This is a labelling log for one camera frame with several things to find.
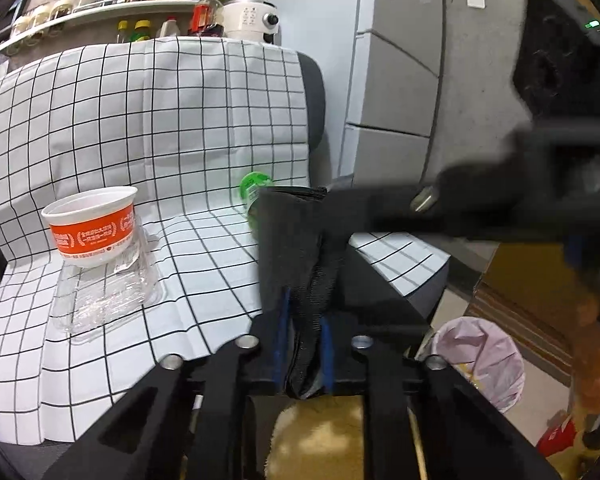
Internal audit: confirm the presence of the white checkered cloth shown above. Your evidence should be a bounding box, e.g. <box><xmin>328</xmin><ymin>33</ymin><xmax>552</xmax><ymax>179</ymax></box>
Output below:
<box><xmin>0</xmin><ymin>37</ymin><xmax>452</xmax><ymax>446</ymax></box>

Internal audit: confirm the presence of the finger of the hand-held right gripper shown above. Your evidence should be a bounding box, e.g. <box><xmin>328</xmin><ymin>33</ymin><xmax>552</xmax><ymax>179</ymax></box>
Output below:
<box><xmin>327</xmin><ymin>152</ymin><xmax>523</xmax><ymax>242</ymax></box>

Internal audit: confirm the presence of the clear plastic food container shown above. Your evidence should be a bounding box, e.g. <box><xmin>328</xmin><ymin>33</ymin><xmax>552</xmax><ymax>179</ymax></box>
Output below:
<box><xmin>52</xmin><ymin>227</ymin><xmax>167</xmax><ymax>347</ymax></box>

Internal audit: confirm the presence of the grey office chair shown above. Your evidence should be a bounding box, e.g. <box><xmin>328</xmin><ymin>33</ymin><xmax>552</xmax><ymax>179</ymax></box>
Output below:
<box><xmin>0</xmin><ymin>52</ymin><xmax>452</xmax><ymax>480</ymax></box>

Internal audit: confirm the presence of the grey cloth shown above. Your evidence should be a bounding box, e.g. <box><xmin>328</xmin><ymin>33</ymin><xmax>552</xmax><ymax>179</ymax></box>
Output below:
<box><xmin>257</xmin><ymin>186</ymin><xmax>349</xmax><ymax>401</ymax></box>

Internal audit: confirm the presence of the group of condiment bottles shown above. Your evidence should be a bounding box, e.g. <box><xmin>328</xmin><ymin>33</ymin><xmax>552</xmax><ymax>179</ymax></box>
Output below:
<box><xmin>116</xmin><ymin>0</ymin><xmax>226</xmax><ymax>45</ymax></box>

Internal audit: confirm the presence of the green bottle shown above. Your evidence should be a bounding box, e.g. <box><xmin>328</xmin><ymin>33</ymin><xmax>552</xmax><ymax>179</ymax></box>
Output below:
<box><xmin>238</xmin><ymin>171</ymin><xmax>277</xmax><ymax>234</ymax></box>

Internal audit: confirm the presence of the white wall shelf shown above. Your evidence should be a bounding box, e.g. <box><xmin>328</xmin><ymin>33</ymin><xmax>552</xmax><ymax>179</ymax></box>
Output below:
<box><xmin>0</xmin><ymin>0</ymin><xmax>209</xmax><ymax>56</ymax></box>

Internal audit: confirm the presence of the red package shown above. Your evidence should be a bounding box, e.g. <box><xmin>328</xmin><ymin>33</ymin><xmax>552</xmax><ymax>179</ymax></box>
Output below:
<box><xmin>536</xmin><ymin>410</ymin><xmax>579</xmax><ymax>459</ymax></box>

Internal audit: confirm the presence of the person's right hand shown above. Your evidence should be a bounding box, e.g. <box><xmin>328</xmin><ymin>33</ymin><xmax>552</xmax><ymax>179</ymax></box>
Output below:
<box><xmin>571</xmin><ymin>285</ymin><xmax>600</xmax><ymax>417</ymax></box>

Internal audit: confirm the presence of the grey refrigerator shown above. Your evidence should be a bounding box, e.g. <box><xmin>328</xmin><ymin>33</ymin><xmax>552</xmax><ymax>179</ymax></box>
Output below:
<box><xmin>337</xmin><ymin>0</ymin><xmax>449</xmax><ymax>196</ymax></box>

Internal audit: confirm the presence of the cardboard box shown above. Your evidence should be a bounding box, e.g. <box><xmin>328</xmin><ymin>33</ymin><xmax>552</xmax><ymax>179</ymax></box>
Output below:
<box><xmin>449</xmin><ymin>239</ymin><xmax>599</xmax><ymax>387</ymax></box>

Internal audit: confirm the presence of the yellow fuzzy garment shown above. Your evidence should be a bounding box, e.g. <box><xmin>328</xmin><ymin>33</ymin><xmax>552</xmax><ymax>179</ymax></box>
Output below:
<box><xmin>267</xmin><ymin>395</ymin><xmax>424</xmax><ymax>480</ymax></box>

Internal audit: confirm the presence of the bin with pink liner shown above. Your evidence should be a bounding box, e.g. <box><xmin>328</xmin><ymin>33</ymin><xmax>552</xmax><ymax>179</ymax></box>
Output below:
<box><xmin>430</xmin><ymin>316</ymin><xmax>526</xmax><ymax>414</ymax></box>

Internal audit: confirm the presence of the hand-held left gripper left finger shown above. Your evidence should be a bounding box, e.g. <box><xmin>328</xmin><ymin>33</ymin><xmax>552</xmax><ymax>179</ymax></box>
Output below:
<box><xmin>42</xmin><ymin>287</ymin><xmax>294</xmax><ymax>480</ymax></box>

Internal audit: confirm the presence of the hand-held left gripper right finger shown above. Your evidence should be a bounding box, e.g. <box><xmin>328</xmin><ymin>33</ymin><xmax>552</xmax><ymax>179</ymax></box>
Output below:
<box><xmin>320</xmin><ymin>310</ymin><xmax>563</xmax><ymax>480</ymax></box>

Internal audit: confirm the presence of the white rice cooker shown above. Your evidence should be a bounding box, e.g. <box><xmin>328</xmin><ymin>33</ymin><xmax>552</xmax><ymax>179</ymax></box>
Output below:
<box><xmin>223</xmin><ymin>0</ymin><xmax>280</xmax><ymax>46</ymax></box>

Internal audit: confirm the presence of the orange and white paper bowl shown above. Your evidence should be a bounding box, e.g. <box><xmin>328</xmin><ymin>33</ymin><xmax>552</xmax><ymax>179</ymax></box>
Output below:
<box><xmin>41</xmin><ymin>186</ymin><xmax>140</xmax><ymax>268</ymax></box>

